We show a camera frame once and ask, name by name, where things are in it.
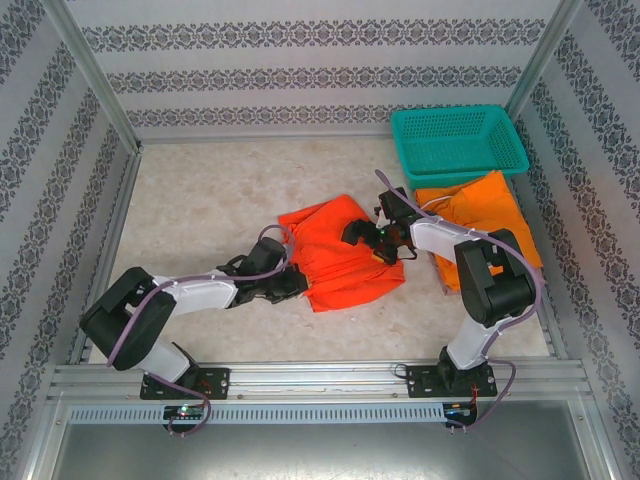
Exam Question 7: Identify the red-orange shorts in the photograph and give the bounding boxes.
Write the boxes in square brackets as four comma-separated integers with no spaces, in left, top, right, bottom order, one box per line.
[277,193,406,315]

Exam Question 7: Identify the orange shorts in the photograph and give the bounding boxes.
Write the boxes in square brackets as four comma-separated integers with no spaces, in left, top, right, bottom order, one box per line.
[413,169,545,295]

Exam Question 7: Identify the teal plastic basket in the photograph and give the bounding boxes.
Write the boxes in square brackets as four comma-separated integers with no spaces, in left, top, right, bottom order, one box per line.
[389,103,531,190]

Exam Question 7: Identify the steel sheet panel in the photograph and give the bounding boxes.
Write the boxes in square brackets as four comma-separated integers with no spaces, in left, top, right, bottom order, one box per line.
[29,399,616,480]

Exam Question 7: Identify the aluminium mounting rail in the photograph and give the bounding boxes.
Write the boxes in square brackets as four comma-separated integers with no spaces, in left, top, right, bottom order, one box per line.
[47,360,587,401]

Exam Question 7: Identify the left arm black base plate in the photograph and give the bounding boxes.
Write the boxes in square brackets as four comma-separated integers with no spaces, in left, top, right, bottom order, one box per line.
[139,367,231,401]

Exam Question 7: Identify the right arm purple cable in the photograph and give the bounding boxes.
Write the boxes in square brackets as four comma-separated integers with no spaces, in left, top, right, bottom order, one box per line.
[374,168,546,432]

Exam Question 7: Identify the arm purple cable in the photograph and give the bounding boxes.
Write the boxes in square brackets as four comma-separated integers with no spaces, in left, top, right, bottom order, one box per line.
[105,223,297,369]
[374,168,546,432]

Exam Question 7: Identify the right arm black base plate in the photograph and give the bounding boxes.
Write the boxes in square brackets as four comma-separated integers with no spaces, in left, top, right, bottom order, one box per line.
[403,363,499,400]

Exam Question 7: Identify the grey slotted cable duct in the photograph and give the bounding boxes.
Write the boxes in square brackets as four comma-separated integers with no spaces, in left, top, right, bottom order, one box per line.
[67,402,479,426]

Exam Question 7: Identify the short purple cable loop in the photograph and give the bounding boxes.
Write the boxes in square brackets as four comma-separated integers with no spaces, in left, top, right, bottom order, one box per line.
[167,394,214,437]

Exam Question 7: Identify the aluminium floor rail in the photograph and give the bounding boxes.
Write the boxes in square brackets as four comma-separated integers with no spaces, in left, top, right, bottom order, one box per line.
[137,128,399,146]
[67,144,144,364]
[502,177,566,359]

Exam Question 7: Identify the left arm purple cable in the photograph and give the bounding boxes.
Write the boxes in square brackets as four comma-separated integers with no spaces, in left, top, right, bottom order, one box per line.
[105,223,297,369]

